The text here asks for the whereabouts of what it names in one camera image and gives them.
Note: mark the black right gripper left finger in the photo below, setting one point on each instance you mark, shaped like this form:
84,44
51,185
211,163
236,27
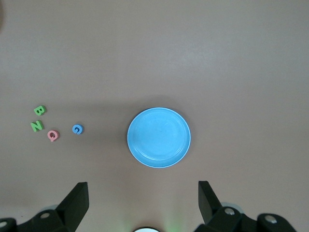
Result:
70,210

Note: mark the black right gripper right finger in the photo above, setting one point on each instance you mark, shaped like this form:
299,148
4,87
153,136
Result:
212,212

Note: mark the blue foam letter G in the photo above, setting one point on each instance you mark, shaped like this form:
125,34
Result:
74,129

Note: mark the green foam letter N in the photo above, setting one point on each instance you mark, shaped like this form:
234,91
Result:
37,126

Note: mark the green foam letter B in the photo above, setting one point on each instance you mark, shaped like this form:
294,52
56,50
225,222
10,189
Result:
39,110

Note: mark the blue plate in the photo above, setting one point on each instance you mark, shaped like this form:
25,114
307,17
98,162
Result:
158,137

